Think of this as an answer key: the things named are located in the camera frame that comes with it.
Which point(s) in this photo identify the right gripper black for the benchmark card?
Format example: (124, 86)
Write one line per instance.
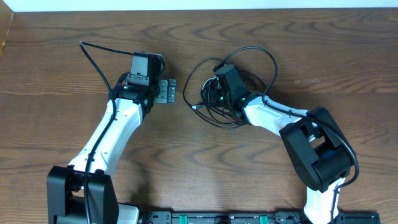
(210, 98)

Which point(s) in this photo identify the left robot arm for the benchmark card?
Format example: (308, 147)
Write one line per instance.
(83, 192)

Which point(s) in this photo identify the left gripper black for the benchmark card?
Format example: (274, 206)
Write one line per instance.
(166, 91)

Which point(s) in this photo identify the cardboard panel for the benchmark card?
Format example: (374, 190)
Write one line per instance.
(6, 18)

